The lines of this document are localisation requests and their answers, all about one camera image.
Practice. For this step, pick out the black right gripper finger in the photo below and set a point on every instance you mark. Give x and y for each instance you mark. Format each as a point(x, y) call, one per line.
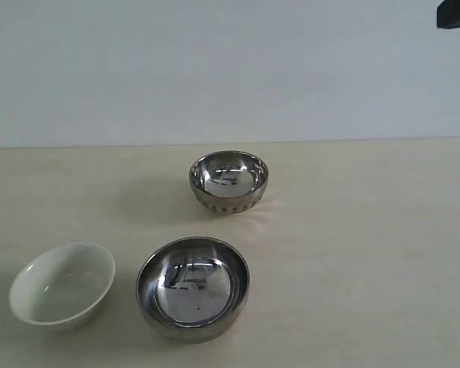
point(448, 14)

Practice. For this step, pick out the ribbed stainless steel bowl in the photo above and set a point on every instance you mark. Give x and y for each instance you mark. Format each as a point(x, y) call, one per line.
point(229, 181)

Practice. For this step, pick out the smooth stainless steel bowl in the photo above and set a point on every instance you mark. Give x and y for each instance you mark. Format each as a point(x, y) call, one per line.
point(193, 289)

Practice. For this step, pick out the white ceramic bowl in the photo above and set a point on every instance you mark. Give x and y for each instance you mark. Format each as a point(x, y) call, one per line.
point(64, 287)

